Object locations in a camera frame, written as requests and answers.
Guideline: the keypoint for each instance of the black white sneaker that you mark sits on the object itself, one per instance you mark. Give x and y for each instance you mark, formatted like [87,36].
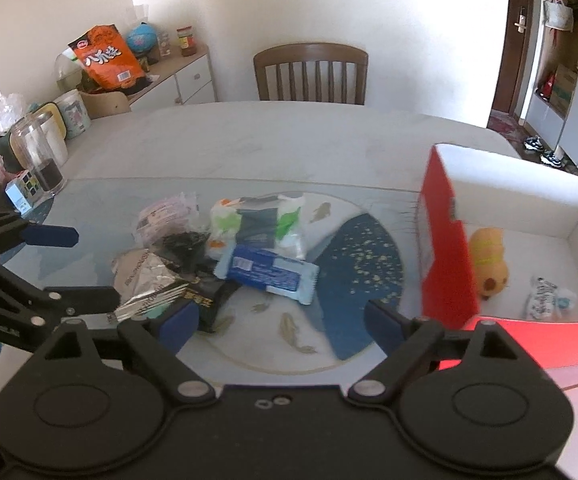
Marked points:
[534,144]
[553,159]

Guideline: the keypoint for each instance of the clear pink-printed plastic bag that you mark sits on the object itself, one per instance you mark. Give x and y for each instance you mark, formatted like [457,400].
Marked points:
[166,215]

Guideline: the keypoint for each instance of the brown wooden chair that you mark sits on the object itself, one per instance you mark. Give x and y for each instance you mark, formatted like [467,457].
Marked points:
[311,57]

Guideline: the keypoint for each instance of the grey white tissue pack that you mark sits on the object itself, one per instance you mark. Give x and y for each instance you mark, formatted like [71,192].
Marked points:
[259,225]

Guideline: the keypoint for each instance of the light wooden chair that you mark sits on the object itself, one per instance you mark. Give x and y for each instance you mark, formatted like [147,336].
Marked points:
[104,103]

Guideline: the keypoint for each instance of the brown wooden door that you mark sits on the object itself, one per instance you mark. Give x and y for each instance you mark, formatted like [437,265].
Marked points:
[511,60]

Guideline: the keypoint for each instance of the white sideboard cabinet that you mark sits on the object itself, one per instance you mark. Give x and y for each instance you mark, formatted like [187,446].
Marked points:
[194,80]

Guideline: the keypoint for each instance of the yellow plush toy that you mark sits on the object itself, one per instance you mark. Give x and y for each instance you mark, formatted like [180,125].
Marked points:
[489,255]

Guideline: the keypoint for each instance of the red cardboard box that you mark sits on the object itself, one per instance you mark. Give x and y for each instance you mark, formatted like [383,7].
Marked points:
[444,270]

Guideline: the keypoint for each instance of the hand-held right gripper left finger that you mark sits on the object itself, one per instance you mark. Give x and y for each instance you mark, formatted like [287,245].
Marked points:
[179,322]

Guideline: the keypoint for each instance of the cube puzzle box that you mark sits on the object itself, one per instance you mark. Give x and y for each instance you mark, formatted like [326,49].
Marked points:
[24,192]

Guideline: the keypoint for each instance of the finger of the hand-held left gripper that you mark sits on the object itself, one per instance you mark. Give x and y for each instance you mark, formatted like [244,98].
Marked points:
[91,300]
[51,236]

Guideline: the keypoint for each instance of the printed table mat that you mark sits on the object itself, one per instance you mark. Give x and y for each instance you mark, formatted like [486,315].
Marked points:
[349,260]

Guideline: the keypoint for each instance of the patterned rug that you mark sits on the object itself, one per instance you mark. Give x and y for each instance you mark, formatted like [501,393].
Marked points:
[506,124]

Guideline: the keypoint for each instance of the black crinkled pouch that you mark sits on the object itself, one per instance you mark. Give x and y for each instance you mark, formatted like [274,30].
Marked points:
[184,252]

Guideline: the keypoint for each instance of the red-lid jar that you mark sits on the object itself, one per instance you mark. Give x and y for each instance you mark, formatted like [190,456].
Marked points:
[186,42]

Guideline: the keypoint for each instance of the red bag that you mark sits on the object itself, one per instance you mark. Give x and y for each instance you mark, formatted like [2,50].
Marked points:
[546,86]

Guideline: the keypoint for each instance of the blue globe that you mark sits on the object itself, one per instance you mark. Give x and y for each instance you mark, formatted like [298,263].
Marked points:
[141,40]

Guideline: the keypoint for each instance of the beige tote bag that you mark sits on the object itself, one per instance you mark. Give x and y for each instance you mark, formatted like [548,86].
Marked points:
[558,15]

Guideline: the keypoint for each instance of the silver foil packet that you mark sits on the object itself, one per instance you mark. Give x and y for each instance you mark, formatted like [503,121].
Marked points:
[144,280]

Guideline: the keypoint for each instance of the pale round canister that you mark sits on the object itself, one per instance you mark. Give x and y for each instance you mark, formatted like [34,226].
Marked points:
[74,115]

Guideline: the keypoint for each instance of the green container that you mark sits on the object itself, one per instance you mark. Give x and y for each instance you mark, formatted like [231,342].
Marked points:
[4,147]

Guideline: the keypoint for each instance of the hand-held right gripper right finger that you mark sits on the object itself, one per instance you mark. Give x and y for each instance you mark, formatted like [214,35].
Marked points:
[383,322]

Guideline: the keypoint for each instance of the blue wipes packet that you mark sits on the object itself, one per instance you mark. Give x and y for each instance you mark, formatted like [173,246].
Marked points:
[269,270]

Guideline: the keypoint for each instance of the small black box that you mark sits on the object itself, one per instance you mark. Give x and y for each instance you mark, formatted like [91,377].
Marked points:
[214,302]

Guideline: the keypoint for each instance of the glass jar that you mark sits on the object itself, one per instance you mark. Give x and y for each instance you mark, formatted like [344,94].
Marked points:
[39,155]

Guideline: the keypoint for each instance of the orange snack bag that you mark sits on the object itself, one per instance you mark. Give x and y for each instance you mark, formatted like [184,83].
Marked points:
[109,57]

